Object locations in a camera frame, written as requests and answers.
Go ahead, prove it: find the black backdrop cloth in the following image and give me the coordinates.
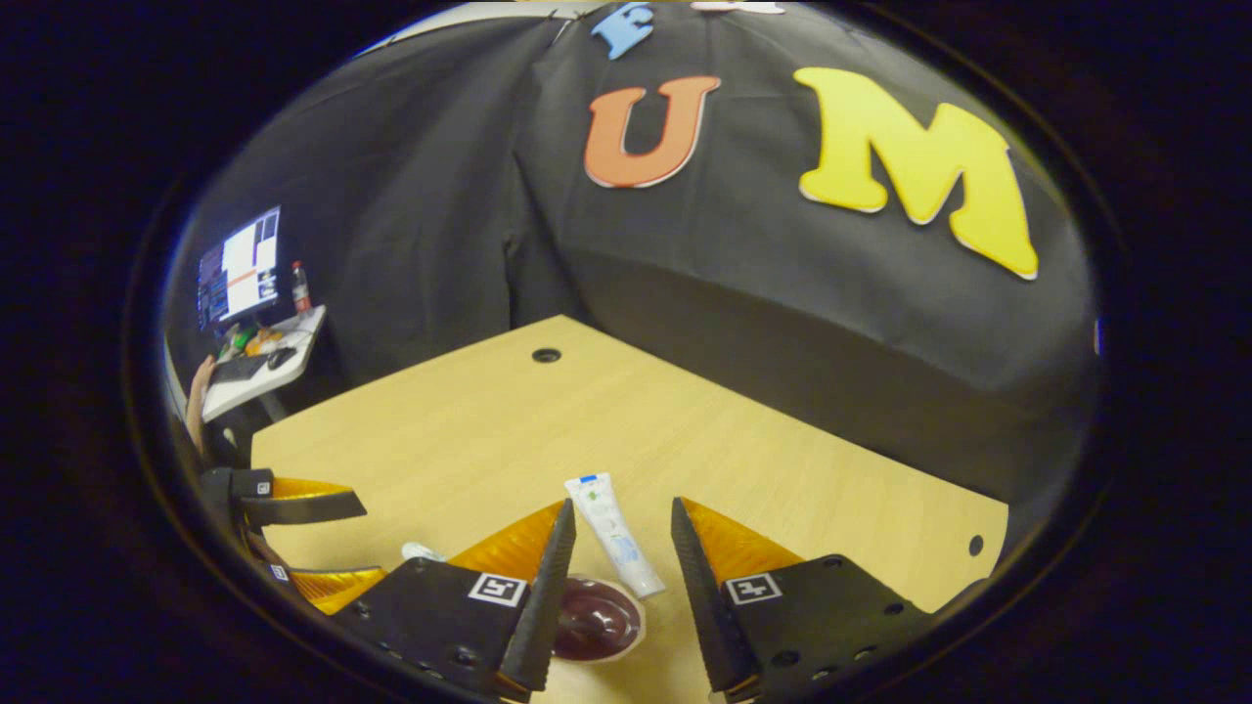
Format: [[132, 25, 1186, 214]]
[[161, 0, 1101, 509]]

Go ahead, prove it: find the white toothpaste tube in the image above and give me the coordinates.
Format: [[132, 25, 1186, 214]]
[[564, 472, 667, 599]]

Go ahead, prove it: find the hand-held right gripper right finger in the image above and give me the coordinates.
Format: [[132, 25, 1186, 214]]
[[670, 495, 937, 703]]

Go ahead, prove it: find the computer monitor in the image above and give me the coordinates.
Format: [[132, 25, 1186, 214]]
[[196, 205, 285, 335]]

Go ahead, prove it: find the beige cup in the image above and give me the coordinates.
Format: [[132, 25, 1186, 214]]
[[550, 575, 647, 666]]

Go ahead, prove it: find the white side table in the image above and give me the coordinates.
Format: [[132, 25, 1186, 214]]
[[201, 305, 329, 423]]

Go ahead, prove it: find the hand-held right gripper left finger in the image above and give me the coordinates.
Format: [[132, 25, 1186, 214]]
[[331, 497, 578, 703]]

